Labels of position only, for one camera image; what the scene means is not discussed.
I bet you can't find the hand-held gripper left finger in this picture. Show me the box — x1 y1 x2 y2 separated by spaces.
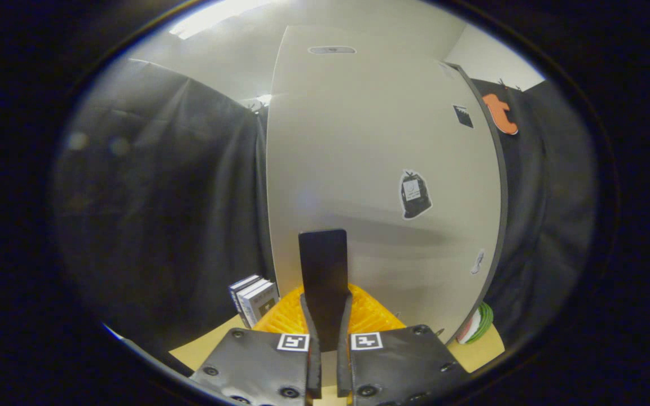
190 285 323 406

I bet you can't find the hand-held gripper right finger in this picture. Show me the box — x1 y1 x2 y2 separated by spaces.
336 284 469 406

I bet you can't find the black door handle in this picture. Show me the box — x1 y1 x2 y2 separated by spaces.
298 228 351 353

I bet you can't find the white shoe cabinet door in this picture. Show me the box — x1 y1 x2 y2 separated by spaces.
266 25 503 345

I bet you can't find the grey cover book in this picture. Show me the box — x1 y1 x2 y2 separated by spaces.
244 280 279 329

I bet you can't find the blue spine book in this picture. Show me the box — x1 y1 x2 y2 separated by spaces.
229 275 262 316

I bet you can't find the watermelon pattern toy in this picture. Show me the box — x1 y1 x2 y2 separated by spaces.
456 302 495 346

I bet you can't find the black backdrop cloth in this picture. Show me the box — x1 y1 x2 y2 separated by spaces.
54 56 596 373

